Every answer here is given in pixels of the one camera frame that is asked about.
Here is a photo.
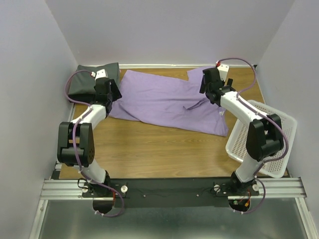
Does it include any purple t shirt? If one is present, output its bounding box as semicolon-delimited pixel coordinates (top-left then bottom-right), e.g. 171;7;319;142
109;67;228;136

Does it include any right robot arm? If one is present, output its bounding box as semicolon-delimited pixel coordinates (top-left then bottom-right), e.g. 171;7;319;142
199;67;289;195

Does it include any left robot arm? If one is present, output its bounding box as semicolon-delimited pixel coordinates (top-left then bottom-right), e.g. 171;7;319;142
57;75;122;197

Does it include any folded dark grey t shirt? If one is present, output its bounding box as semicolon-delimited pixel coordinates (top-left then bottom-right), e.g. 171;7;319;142
68;62;120;103

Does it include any white plastic laundry basket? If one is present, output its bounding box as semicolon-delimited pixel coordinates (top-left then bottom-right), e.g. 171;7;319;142
225;100;298;178

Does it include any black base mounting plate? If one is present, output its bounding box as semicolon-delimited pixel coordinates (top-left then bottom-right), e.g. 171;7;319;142
80;177;259;213

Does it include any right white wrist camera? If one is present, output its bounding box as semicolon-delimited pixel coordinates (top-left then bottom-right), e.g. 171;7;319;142
216;64;229;82

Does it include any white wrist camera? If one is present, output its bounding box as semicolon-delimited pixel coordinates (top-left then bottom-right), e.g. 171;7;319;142
95;69;108;80
216;64;229;82

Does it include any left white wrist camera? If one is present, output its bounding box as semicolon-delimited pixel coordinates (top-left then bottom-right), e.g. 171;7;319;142
95;69;108;80

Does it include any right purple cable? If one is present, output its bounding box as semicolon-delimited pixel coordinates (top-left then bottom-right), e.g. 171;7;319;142
215;58;290;215

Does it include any purple cable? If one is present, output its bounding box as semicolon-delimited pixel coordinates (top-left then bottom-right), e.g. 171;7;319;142
215;58;290;215
65;69;125;217

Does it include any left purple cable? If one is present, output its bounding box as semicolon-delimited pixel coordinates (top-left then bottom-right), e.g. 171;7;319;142
65;69;125;217

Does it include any aluminium extrusion rail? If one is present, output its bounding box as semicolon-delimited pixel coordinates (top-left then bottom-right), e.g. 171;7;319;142
40;178;307;200

